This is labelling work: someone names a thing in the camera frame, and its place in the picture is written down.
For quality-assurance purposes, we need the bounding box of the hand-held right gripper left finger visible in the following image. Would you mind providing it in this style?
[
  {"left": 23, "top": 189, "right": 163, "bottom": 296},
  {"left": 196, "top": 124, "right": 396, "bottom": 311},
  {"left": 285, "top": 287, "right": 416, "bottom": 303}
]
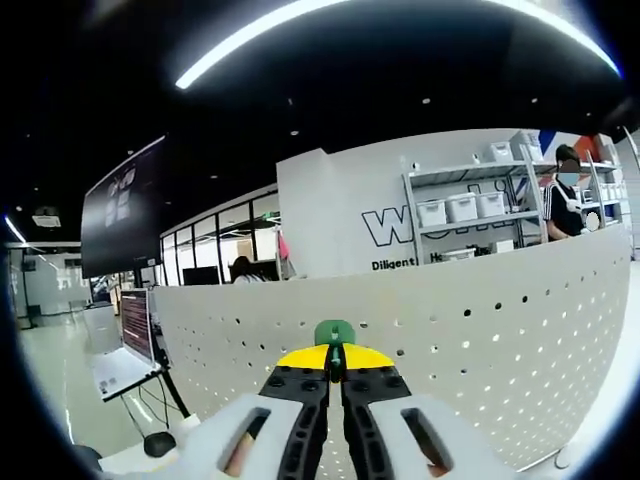
[{"left": 182, "top": 345, "right": 332, "bottom": 480}]

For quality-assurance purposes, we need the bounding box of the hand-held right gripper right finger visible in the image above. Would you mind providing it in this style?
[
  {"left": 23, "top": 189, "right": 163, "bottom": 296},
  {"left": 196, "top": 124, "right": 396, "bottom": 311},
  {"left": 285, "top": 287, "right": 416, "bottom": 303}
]
[{"left": 340, "top": 345, "right": 519, "bottom": 480}]

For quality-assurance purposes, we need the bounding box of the white perforated mounting plate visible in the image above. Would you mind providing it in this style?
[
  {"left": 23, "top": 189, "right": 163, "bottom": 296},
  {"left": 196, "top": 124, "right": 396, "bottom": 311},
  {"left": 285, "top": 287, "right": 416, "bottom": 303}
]
[{"left": 149, "top": 222, "right": 632, "bottom": 474}]

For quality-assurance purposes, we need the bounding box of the green hook assembly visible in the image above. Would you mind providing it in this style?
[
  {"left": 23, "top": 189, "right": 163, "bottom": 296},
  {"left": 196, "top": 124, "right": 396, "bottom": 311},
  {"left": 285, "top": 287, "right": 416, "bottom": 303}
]
[{"left": 313, "top": 318, "right": 356, "bottom": 384}]

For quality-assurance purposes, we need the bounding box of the open laptop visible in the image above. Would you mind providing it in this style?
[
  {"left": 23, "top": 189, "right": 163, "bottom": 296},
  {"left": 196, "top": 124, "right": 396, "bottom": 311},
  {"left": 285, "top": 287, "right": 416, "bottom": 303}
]
[{"left": 91, "top": 288, "right": 164, "bottom": 404}]

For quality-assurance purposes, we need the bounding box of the black desktop monitor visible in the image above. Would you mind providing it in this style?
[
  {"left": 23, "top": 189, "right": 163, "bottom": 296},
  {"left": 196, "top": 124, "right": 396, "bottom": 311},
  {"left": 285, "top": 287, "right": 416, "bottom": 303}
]
[{"left": 181, "top": 266, "right": 222, "bottom": 287}]

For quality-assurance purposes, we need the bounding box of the pink cloth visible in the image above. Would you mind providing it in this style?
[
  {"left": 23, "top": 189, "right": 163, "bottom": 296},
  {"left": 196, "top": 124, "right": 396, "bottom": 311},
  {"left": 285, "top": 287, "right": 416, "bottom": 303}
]
[{"left": 276, "top": 231, "right": 292, "bottom": 279}]

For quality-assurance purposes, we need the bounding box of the metal storage shelf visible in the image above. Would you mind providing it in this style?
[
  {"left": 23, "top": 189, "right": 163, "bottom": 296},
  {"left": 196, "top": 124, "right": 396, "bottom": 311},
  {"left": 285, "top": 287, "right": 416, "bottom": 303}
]
[{"left": 402, "top": 158, "right": 626, "bottom": 264}]

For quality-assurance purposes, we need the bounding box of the ceiling light strip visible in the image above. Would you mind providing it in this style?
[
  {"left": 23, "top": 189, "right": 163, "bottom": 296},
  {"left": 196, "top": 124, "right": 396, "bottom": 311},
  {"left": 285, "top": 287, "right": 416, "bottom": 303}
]
[{"left": 174, "top": 0, "right": 351, "bottom": 91}]

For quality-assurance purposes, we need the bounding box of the large black wall screen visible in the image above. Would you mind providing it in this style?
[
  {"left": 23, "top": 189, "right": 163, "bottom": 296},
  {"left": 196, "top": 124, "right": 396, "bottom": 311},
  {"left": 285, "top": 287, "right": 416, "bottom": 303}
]
[{"left": 79, "top": 133, "right": 169, "bottom": 279}]

